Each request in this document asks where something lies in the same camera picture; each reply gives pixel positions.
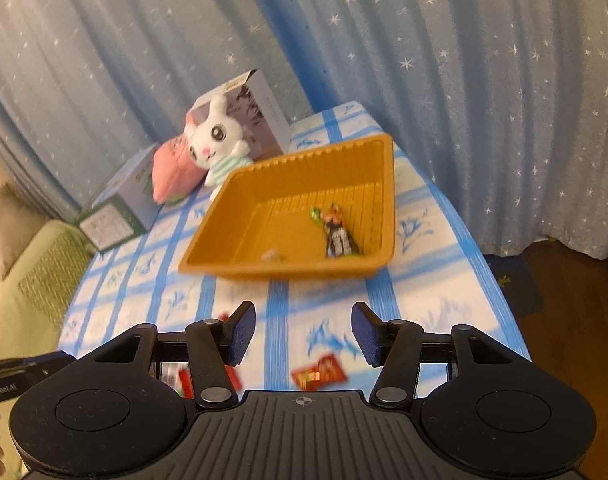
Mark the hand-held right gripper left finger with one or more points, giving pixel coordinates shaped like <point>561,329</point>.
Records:
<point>241,332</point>

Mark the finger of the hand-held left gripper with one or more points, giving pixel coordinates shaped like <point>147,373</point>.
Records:
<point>51,362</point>

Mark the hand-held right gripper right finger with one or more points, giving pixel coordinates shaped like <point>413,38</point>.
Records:
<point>364,332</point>

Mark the red gold candy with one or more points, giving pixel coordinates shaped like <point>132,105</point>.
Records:
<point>319,372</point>

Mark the large red candy packet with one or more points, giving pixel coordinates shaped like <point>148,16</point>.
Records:
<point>185,382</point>

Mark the yellow plastic tray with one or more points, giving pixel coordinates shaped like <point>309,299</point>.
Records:
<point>264,220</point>

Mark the blue checked tablecloth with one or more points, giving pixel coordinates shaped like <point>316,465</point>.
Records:
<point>304,310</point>

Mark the green covered sofa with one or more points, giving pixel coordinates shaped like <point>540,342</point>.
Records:
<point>14,310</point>

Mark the green zigzag cushion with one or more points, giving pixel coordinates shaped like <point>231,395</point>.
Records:
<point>54,275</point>

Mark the black snack packet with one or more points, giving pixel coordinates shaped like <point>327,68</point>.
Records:
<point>340,242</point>

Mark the green wrapped candy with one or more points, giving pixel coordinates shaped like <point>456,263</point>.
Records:
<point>318,214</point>

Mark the beige pillow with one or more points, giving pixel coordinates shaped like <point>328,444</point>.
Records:
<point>4,225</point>

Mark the dark blue mat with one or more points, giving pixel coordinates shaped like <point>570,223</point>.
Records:
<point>516,280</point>

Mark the green and white carton box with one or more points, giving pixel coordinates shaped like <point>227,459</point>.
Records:
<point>119,200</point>

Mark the pink peach plush toy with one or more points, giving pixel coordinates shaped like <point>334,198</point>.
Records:
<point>174,170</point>

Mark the white bunny plush toy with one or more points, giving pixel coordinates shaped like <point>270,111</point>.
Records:
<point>211,142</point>

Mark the plant print carton box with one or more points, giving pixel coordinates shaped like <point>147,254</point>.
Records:
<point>264,110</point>

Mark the blue star print curtain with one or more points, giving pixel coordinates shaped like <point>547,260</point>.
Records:
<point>434,60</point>

